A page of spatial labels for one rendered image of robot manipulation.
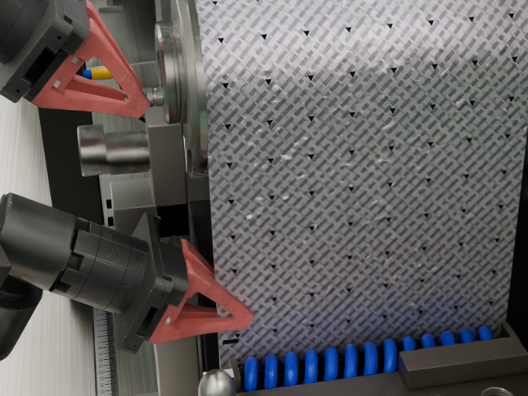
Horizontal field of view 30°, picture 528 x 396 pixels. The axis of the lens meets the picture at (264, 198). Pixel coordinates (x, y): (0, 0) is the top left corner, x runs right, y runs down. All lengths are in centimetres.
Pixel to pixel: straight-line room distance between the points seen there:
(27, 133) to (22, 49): 87
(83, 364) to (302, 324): 31
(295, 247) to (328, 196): 5
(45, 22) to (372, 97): 23
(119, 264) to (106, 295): 2
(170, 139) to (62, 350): 35
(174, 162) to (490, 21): 26
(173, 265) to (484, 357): 24
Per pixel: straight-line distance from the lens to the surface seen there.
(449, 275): 79
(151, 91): 71
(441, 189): 74
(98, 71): 78
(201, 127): 67
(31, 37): 66
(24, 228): 68
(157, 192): 78
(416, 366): 75
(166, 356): 87
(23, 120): 157
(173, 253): 71
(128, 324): 70
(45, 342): 105
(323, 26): 68
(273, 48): 67
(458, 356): 76
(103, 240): 70
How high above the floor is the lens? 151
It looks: 28 degrees down
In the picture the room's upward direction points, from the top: 2 degrees counter-clockwise
